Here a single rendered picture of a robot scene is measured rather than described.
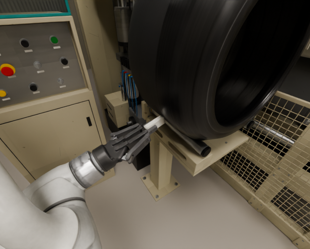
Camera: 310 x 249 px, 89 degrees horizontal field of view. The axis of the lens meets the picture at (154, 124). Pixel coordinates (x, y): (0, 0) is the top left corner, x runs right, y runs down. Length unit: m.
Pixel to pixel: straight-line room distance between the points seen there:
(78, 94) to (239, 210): 1.47
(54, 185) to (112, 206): 1.07
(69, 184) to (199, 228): 1.14
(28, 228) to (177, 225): 1.19
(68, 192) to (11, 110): 0.70
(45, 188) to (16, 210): 0.17
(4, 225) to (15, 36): 0.82
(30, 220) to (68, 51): 0.84
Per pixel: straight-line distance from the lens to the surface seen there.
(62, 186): 0.46
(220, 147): 0.78
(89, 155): 0.47
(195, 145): 0.60
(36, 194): 0.49
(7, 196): 0.31
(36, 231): 0.33
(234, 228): 1.52
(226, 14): 0.35
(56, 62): 1.02
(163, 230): 1.40
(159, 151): 1.09
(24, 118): 1.08
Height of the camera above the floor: 1.34
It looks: 39 degrees down
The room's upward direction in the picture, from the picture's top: straight up
